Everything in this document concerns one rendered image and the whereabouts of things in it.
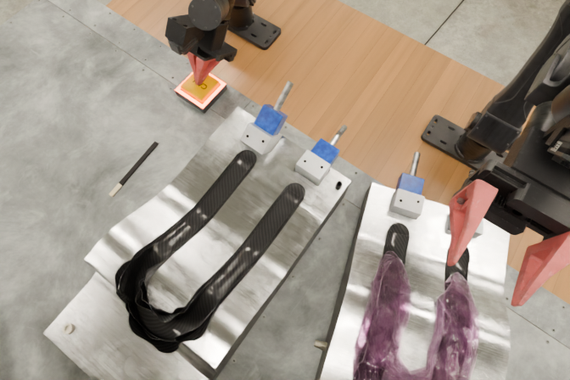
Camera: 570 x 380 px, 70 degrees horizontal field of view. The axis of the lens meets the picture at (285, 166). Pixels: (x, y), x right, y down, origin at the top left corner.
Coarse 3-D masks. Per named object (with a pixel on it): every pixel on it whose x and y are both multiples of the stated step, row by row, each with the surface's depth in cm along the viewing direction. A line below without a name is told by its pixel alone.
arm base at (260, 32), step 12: (240, 12) 92; (252, 12) 96; (240, 24) 95; (252, 24) 98; (264, 24) 98; (240, 36) 97; (252, 36) 96; (264, 36) 96; (276, 36) 96; (264, 48) 95
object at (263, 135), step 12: (288, 84) 71; (264, 108) 72; (276, 108) 72; (264, 120) 73; (276, 120) 72; (252, 132) 72; (264, 132) 72; (276, 132) 73; (252, 144) 73; (264, 144) 72; (276, 144) 76
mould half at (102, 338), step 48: (240, 144) 76; (288, 144) 76; (192, 192) 73; (240, 192) 73; (336, 192) 72; (144, 240) 65; (192, 240) 67; (240, 240) 69; (288, 240) 69; (96, 288) 68; (192, 288) 62; (240, 288) 64; (48, 336) 65; (96, 336) 65; (240, 336) 61
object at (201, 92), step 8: (192, 80) 88; (208, 80) 88; (216, 80) 88; (184, 88) 87; (192, 88) 87; (200, 88) 87; (208, 88) 87; (216, 88) 89; (192, 96) 87; (200, 96) 86; (208, 96) 88
